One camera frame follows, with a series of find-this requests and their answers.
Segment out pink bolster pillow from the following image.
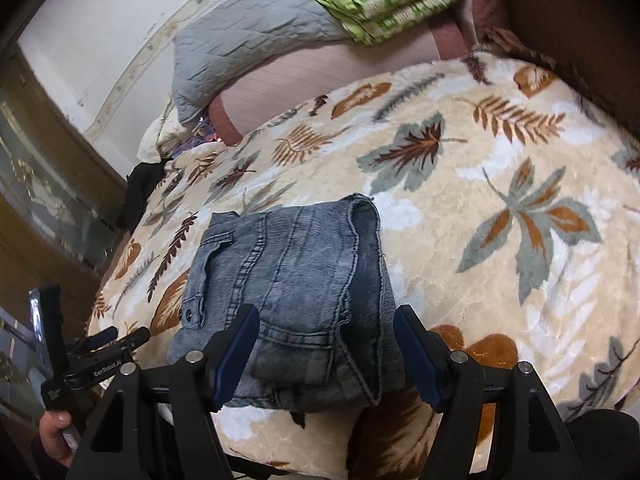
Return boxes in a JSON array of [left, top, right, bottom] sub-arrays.
[[206, 10, 477, 148]]

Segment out grey quilted pillow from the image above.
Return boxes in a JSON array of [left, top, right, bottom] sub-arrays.
[[170, 0, 352, 127]]

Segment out leaf print blanket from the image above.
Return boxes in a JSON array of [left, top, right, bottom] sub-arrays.
[[85, 49, 640, 480]]

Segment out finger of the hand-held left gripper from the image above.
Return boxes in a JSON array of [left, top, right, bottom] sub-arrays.
[[82, 326, 120, 352], [109, 326, 152, 357]]

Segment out black garment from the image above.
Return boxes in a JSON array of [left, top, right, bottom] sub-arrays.
[[124, 161, 169, 234]]

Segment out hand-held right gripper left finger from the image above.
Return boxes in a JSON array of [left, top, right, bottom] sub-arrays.
[[65, 304, 261, 480]]

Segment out wooden cabinet with glass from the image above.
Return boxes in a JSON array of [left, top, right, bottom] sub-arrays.
[[0, 44, 132, 351]]

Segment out person's left forearm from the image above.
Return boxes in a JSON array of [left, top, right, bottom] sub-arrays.
[[29, 435, 68, 480]]

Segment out blue denim pants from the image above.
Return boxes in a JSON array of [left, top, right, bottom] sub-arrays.
[[167, 192, 408, 414]]

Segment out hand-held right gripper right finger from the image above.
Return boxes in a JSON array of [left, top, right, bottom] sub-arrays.
[[393, 305, 576, 480]]

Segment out white cloth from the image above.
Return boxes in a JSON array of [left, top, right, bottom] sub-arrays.
[[137, 104, 197, 164]]

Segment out purple printed cloth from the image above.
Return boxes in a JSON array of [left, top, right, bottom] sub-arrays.
[[189, 119, 222, 145]]

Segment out maroon cushion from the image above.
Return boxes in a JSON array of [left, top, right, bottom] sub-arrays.
[[467, 0, 512, 47]]

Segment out brown headboard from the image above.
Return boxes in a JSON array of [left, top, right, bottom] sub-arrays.
[[487, 0, 640, 151]]

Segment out person's leg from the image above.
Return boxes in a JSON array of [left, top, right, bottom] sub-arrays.
[[559, 409, 640, 480]]

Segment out person's left hand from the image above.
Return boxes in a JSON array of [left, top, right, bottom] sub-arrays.
[[39, 409, 82, 469]]

